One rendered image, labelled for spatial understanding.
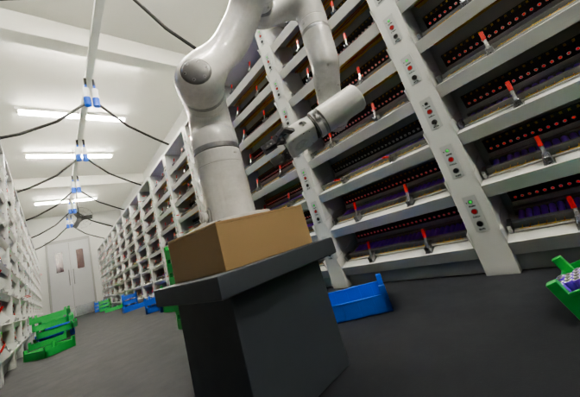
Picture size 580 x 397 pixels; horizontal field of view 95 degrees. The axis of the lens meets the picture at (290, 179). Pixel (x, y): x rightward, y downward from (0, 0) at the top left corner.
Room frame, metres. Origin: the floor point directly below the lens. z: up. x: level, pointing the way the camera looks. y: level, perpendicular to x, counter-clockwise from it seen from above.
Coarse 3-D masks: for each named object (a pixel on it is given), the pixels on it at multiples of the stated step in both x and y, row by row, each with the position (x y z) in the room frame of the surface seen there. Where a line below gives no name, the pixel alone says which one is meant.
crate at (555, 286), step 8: (560, 256) 0.70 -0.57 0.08; (560, 264) 0.70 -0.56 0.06; (568, 264) 0.69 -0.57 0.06; (576, 264) 0.69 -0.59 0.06; (568, 272) 0.69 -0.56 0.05; (552, 280) 0.58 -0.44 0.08; (552, 288) 0.58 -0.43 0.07; (560, 288) 0.57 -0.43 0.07; (560, 296) 0.57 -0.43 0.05; (568, 296) 0.57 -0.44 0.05; (576, 296) 0.56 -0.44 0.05; (568, 304) 0.57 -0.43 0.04; (576, 304) 0.56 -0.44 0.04; (576, 312) 0.57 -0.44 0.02
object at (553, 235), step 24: (528, 192) 0.97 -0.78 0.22; (552, 192) 0.93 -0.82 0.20; (576, 192) 0.89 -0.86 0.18; (504, 216) 0.99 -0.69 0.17; (528, 216) 0.93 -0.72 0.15; (552, 216) 0.87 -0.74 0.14; (576, 216) 0.80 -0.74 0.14; (528, 240) 0.88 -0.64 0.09; (552, 240) 0.84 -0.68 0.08; (576, 240) 0.81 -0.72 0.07
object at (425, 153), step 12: (420, 132) 1.14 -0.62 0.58; (396, 144) 1.23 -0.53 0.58; (372, 156) 1.33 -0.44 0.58; (408, 156) 1.05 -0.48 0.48; (420, 156) 1.02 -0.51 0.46; (432, 156) 1.00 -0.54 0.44; (348, 168) 1.44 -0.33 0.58; (384, 168) 1.13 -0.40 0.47; (396, 168) 1.10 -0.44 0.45; (324, 180) 1.48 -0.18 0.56; (360, 180) 1.23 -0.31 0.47; (372, 180) 1.19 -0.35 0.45; (324, 192) 1.39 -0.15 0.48; (336, 192) 1.34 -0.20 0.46
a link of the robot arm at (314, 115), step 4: (312, 112) 0.71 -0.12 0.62; (316, 112) 0.70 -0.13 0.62; (308, 116) 0.73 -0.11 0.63; (312, 116) 0.71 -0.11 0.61; (316, 116) 0.70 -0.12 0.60; (320, 116) 0.70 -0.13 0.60; (312, 120) 0.71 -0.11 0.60; (316, 120) 0.70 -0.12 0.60; (320, 120) 0.70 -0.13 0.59; (324, 120) 0.70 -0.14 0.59; (316, 124) 0.71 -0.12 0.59; (320, 124) 0.70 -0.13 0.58; (324, 124) 0.71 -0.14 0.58; (320, 128) 0.71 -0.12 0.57; (324, 128) 0.71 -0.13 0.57; (328, 128) 0.72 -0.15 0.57; (320, 132) 0.74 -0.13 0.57; (324, 132) 0.72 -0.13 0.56; (328, 132) 0.73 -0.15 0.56
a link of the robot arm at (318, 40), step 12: (312, 24) 0.68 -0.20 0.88; (324, 24) 0.69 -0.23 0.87; (312, 36) 0.69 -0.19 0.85; (324, 36) 0.68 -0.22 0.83; (312, 48) 0.70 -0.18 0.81; (324, 48) 0.69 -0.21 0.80; (312, 60) 0.71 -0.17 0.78; (324, 60) 0.69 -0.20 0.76; (336, 60) 0.70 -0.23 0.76; (312, 72) 0.74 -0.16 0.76; (324, 72) 0.72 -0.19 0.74; (336, 72) 0.74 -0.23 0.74; (324, 84) 0.76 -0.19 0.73; (336, 84) 0.78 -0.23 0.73; (324, 96) 0.80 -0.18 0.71
